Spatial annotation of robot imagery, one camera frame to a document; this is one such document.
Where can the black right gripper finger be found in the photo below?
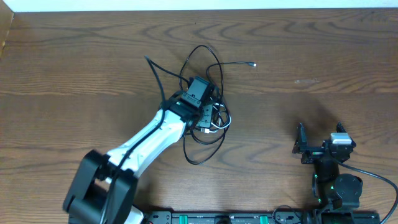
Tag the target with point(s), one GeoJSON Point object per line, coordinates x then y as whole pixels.
{"type": "Point", "coordinates": [301, 142]}
{"type": "Point", "coordinates": [340, 128]}

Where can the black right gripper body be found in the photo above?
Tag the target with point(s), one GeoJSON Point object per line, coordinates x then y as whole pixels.
{"type": "Point", "coordinates": [315, 149]}

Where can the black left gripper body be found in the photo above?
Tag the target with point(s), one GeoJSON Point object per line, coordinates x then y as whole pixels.
{"type": "Point", "coordinates": [207, 117]}

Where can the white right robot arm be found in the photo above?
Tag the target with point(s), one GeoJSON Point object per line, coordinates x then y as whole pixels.
{"type": "Point", "coordinates": [338, 194]}

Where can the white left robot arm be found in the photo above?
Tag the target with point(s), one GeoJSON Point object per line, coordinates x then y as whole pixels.
{"type": "Point", "coordinates": [104, 186]}

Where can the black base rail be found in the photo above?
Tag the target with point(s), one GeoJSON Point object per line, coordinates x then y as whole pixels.
{"type": "Point", "coordinates": [277, 217]}

